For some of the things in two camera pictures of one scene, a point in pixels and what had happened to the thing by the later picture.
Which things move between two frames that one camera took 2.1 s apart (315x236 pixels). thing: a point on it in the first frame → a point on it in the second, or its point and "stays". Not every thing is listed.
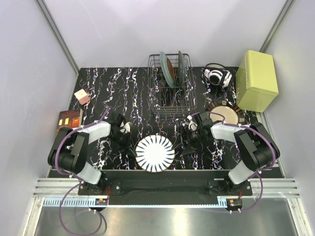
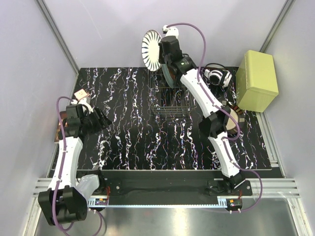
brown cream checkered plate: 232,112 stays
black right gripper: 185,132 → 160,59
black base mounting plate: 165,185 stays
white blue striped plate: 155,153 → 150,48
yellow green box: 256,81 stays
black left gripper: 125,141 → 94,119
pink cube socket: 82,97 stays
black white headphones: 217,74 stays
